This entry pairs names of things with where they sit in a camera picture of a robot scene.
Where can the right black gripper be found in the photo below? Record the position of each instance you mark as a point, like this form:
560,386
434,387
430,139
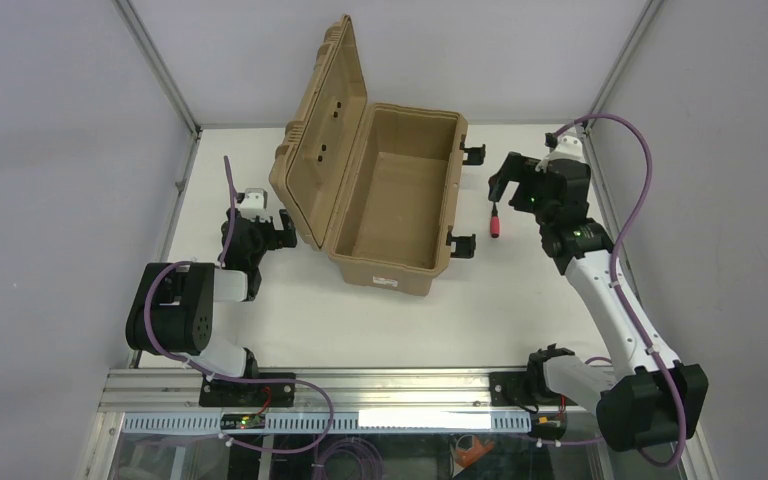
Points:
519,176

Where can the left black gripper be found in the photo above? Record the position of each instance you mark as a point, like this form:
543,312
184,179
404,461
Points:
269,232

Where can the red handled screwdriver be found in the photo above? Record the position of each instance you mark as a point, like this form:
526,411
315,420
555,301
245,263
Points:
494,224

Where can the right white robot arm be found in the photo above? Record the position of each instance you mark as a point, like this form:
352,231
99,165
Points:
651,397

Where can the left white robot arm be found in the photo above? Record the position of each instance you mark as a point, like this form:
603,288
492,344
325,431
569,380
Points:
173,308

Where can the tan plastic storage bin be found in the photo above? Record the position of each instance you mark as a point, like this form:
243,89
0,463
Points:
373,185

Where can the orange object under table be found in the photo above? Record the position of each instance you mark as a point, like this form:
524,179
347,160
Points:
468,449

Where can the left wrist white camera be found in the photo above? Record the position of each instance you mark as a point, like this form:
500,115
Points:
252,203

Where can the wrist white camera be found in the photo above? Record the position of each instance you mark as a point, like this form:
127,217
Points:
252,203
562,146

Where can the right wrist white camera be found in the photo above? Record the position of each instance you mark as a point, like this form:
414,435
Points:
562,146

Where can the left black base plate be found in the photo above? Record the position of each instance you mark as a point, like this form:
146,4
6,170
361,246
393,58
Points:
279,391

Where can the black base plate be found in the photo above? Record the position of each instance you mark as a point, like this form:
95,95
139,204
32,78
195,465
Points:
521,389
279,391

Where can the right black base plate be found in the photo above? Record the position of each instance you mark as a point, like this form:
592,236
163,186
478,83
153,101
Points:
521,389

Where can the white slotted cable duct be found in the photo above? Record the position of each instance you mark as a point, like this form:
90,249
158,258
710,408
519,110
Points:
365,421

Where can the aluminium mounting rail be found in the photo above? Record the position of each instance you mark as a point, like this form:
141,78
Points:
177,389

